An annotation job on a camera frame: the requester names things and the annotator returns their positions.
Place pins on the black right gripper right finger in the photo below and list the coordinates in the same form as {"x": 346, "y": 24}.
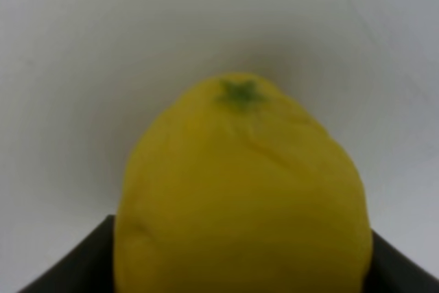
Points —
{"x": 392, "y": 272}

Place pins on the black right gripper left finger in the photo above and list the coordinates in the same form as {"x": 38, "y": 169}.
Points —
{"x": 87, "y": 268}

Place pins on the yellow lemon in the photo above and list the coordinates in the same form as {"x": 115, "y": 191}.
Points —
{"x": 237, "y": 188}

